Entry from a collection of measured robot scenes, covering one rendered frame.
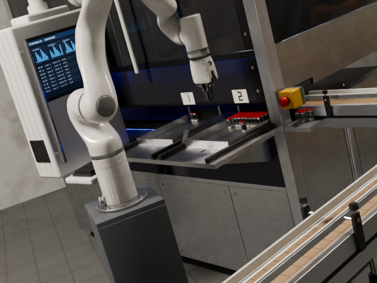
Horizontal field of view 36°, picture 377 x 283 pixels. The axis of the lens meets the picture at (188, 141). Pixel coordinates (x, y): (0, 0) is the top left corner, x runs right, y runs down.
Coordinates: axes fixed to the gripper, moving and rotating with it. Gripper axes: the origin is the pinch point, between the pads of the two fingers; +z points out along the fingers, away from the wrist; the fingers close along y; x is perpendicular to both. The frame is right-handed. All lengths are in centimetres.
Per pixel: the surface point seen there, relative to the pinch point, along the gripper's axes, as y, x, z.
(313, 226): -84, 55, 17
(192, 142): 15.1, 1.8, 19.5
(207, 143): 5.9, 1.9, 19.7
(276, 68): -12.6, -27.8, -1.9
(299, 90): -21.7, -28.2, 7.9
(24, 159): 339, -66, 71
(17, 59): 88, 30, -30
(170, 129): 54, -19, 22
